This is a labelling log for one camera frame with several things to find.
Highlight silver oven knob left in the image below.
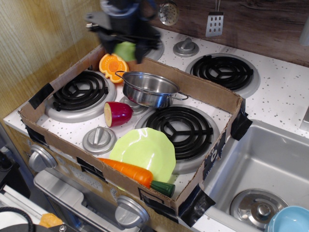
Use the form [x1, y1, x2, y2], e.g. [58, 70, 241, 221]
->
[28, 145, 57, 173]

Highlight silver stovetop knob front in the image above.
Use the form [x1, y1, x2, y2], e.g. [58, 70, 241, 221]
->
[83, 127, 117, 155]

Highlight hanging metal strainer ladle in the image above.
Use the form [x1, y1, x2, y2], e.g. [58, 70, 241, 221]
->
[158, 0, 179, 26]

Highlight sink drain strainer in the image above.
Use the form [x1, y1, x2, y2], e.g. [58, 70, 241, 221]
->
[229, 188, 288, 231]

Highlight brown cardboard fence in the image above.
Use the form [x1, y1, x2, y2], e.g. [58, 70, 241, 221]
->
[19, 46, 245, 232]

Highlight silver stovetop knob back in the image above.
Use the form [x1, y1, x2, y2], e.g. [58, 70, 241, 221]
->
[173, 38, 199, 58]

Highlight hanging metal spatula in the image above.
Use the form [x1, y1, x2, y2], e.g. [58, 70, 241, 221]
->
[205, 0, 224, 37]

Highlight light green plastic plate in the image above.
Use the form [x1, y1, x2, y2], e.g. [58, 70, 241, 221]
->
[109, 128, 176, 182]

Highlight front left stove burner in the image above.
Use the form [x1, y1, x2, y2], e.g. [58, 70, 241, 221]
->
[45, 70, 116, 123]

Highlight orange toy fruit half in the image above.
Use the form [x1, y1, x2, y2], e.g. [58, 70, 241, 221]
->
[99, 54, 129, 84]

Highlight orange toy carrot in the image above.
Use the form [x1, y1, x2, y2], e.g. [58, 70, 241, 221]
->
[98, 158, 175, 197]

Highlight green toy broccoli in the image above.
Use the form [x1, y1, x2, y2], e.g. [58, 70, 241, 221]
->
[113, 42, 136, 61]

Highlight silver oven knob right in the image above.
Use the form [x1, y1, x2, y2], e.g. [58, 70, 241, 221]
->
[115, 195, 150, 229]

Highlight back left stove burner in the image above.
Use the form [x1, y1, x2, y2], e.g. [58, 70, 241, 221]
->
[144, 27, 165, 61]

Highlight light blue bowl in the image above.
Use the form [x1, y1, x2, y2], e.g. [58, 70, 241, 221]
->
[267, 205, 309, 232]

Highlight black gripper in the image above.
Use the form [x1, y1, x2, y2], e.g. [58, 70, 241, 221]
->
[84, 0, 159, 64]

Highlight back right stove burner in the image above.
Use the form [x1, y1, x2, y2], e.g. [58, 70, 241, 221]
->
[185, 53, 260, 99]

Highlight red toy apple half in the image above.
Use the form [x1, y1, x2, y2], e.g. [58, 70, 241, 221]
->
[104, 101, 133, 127]

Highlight front right stove burner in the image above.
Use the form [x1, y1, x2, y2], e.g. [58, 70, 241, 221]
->
[135, 104, 220, 174]

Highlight small steel pan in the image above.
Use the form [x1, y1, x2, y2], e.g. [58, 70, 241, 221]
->
[115, 71, 189, 108]

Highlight black cable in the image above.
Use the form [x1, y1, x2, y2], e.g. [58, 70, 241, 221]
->
[0, 206, 34, 232]

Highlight steel sink basin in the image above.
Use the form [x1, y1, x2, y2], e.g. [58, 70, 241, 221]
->
[204, 120, 309, 232]

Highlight silver oven knob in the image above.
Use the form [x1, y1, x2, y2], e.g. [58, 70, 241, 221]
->
[28, 145, 57, 173]
[115, 195, 150, 229]

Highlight silver oven door handle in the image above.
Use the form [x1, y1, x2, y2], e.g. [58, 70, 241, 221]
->
[34, 171, 140, 232]

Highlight stove burner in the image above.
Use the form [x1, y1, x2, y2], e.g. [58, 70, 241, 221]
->
[144, 27, 165, 61]
[135, 104, 220, 174]
[185, 53, 260, 99]
[45, 70, 116, 123]

